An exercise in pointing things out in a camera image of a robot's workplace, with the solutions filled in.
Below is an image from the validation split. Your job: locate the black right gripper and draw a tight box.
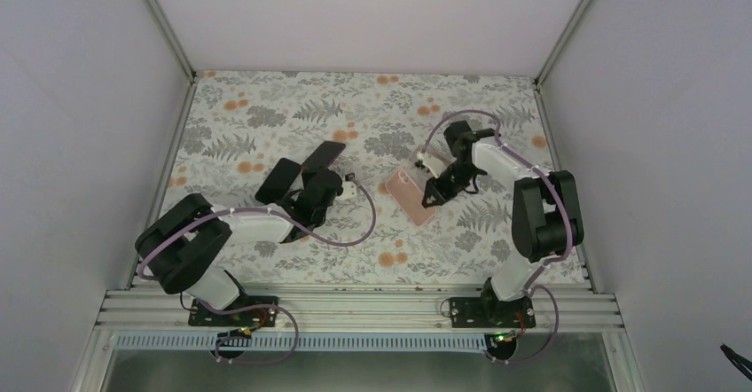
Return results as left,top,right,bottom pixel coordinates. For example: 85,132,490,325
423,161,481,208

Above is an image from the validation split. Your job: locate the black bare phone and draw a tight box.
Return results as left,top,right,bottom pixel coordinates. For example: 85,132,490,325
302,141,346,171
254,158,302,205

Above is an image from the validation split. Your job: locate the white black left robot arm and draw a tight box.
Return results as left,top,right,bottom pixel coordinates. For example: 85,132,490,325
135,169,356,325

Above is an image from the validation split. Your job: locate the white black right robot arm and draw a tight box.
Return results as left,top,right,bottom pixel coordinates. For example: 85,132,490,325
416,121,584,327

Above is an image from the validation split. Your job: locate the floral patterned table mat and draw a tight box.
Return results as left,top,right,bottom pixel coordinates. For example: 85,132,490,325
163,70,552,286

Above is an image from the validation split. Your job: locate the black object bottom right corner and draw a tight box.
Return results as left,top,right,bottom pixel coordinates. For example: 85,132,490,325
720,343,752,380

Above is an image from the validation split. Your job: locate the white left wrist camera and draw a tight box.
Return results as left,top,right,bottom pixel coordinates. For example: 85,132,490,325
336,173,358,200

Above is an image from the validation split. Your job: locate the aluminium front rail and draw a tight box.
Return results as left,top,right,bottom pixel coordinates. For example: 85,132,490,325
95,286,625,333

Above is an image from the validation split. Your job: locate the aluminium frame post right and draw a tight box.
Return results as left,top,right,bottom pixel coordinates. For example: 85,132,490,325
535,0,593,91

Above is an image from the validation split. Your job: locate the aluminium frame post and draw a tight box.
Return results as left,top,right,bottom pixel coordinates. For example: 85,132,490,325
535,0,593,91
145,0,196,82

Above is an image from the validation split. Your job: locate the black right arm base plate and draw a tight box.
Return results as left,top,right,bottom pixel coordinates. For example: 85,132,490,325
449,297,537,329

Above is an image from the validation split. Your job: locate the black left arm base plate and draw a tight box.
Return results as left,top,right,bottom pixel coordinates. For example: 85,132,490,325
187,295,278,328

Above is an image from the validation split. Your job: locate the aluminium frame post left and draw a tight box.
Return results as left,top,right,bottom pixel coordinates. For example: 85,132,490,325
145,0,196,82

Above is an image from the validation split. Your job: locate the perforated grey cable duct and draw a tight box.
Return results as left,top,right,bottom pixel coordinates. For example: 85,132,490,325
113,332,486,353

